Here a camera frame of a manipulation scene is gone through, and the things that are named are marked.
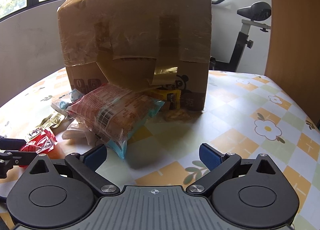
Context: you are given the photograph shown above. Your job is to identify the red jujube snack packet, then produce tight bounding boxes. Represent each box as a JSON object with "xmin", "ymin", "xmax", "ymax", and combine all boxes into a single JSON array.
[{"xmin": 20, "ymin": 127, "xmax": 57, "ymax": 154}]

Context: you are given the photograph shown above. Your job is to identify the large red snack bag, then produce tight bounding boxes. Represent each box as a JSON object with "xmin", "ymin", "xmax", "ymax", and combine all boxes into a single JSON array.
[{"xmin": 67, "ymin": 83, "xmax": 157, "ymax": 148}]

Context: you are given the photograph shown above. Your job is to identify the brown cardboard box with tape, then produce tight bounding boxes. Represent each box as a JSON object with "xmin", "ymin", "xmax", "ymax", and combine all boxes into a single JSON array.
[{"xmin": 57, "ymin": 0, "xmax": 212, "ymax": 111}]

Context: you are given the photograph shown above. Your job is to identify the blue snack packet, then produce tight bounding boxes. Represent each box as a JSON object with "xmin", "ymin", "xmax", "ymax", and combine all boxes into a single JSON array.
[{"xmin": 98, "ymin": 95, "xmax": 164, "ymax": 160}]

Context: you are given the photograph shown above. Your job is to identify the white translucent snack packet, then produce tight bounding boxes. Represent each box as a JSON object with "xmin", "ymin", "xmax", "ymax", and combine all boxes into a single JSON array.
[{"xmin": 61, "ymin": 120, "xmax": 99, "ymax": 146}]

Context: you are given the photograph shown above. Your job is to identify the olive gold snack packet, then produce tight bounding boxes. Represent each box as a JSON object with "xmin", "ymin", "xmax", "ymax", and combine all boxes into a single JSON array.
[{"xmin": 35, "ymin": 112, "xmax": 65, "ymax": 129}]

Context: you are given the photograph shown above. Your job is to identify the floral checkered bed sheet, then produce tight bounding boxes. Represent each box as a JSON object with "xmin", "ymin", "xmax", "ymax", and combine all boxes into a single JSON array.
[{"xmin": 1, "ymin": 68, "xmax": 319, "ymax": 229}]

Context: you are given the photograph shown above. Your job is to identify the yellow black snack packet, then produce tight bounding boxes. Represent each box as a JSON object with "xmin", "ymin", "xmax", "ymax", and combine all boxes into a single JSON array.
[{"xmin": 145, "ymin": 89, "xmax": 181, "ymax": 110}]

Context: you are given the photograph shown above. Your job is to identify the wooden door panel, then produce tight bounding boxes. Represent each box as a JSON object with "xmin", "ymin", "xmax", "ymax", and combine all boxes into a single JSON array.
[{"xmin": 265, "ymin": 0, "xmax": 319, "ymax": 124}]

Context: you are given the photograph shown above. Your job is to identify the black exercise bike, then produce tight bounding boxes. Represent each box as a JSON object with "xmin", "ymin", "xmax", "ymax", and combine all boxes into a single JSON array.
[{"xmin": 209, "ymin": 2, "xmax": 272, "ymax": 72}]

